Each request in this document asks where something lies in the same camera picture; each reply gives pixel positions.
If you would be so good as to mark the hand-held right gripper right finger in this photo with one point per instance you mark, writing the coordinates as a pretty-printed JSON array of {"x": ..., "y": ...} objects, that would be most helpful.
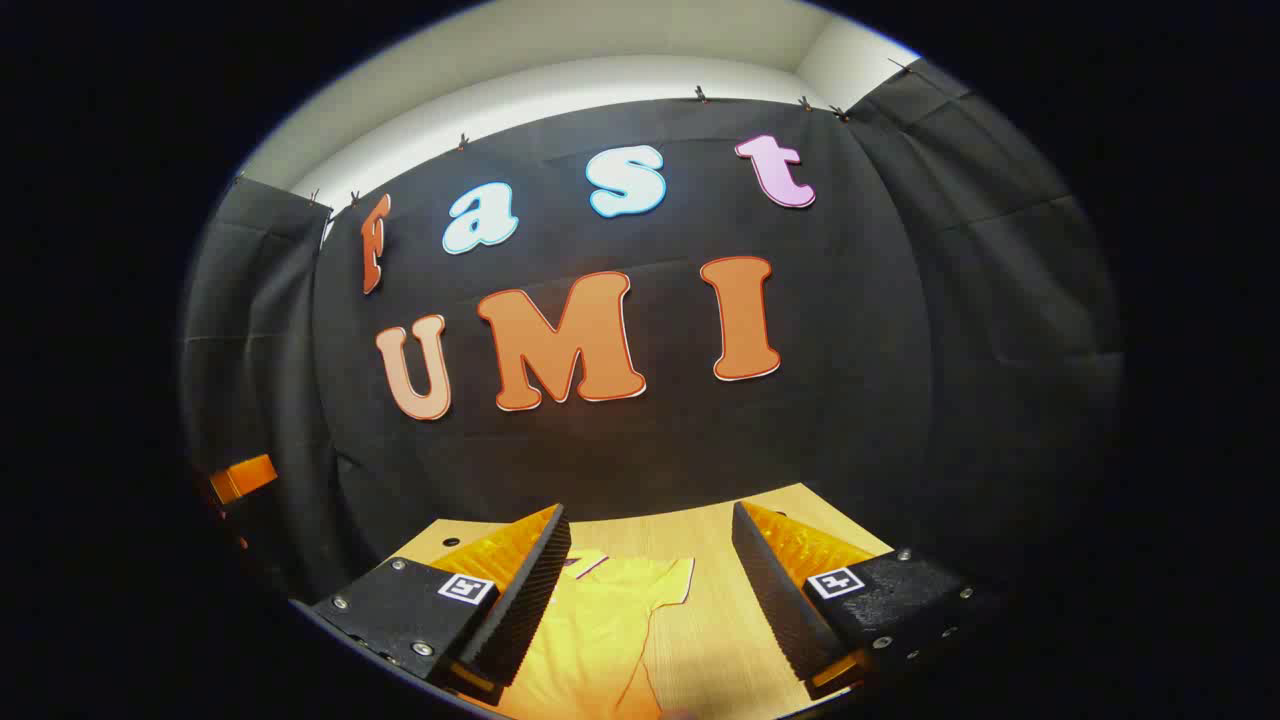
[{"x": 775, "y": 590}]

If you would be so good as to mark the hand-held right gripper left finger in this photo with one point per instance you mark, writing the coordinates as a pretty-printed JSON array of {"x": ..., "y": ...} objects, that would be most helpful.
[{"x": 530, "y": 590}]

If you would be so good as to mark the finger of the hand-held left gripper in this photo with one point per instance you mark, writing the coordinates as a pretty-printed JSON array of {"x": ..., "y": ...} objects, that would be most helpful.
[{"x": 243, "y": 478}]

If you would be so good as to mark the orange T-shirt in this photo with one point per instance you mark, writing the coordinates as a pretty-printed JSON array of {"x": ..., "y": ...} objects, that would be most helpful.
[{"x": 600, "y": 640}]

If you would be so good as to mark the black backdrop cloth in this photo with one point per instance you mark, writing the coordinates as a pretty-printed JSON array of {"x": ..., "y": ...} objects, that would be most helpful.
[{"x": 850, "y": 400}]

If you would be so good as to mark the row of small backdrop clips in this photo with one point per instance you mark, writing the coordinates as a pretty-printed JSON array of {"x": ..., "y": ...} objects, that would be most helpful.
[{"x": 700, "y": 95}]

